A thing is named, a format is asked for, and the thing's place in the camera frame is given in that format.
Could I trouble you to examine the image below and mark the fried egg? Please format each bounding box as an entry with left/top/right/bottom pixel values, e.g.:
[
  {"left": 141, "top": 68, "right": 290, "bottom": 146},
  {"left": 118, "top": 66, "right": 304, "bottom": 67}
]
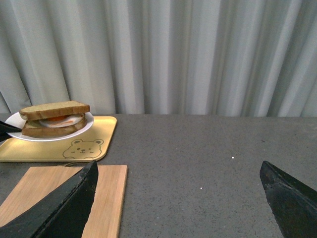
[{"left": 39, "top": 114, "right": 85, "bottom": 128}]

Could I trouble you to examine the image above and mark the bamboo cutting board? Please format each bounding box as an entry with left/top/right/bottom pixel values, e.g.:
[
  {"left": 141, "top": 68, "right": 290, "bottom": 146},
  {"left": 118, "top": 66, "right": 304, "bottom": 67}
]
[{"left": 0, "top": 165, "right": 128, "bottom": 238}]

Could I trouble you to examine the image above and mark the bread slice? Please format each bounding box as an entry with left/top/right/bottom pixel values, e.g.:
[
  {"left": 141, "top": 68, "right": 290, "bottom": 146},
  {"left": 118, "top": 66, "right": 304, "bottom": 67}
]
[
  {"left": 22, "top": 114, "right": 87, "bottom": 138},
  {"left": 19, "top": 100, "right": 90, "bottom": 120}
]

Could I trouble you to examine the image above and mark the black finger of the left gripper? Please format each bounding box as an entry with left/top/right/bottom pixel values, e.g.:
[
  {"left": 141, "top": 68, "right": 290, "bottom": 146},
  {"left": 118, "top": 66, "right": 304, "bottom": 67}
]
[{"left": 0, "top": 121, "right": 22, "bottom": 142}]

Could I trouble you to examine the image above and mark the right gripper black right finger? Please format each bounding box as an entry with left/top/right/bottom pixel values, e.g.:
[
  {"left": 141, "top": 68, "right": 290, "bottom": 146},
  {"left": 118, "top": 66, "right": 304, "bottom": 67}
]
[{"left": 260, "top": 161, "right": 317, "bottom": 238}]

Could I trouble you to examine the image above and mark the grey curtain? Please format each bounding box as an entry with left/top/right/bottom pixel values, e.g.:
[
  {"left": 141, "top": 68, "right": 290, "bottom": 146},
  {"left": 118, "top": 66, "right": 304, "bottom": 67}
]
[{"left": 0, "top": 0, "right": 317, "bottom": 117}]

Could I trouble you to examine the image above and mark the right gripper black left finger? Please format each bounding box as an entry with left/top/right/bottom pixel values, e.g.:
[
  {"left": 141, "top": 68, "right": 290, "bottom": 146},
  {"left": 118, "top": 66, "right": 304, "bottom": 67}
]
[{"left": 0, "top": 161, "right": 99, "bottom": 238}]

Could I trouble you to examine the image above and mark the yellow bear tray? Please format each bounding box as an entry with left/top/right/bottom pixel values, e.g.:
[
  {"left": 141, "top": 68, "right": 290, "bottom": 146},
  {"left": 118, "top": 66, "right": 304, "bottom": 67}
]
[{"left": 0, "top": 116, "right": 117, "bottom": 162}]

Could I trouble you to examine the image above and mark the white round plate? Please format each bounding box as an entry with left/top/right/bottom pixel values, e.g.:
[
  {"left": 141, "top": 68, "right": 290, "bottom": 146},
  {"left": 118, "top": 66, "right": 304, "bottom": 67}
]
[{"left": 5, "top": 112, "right": 94, "bottom": 142}]

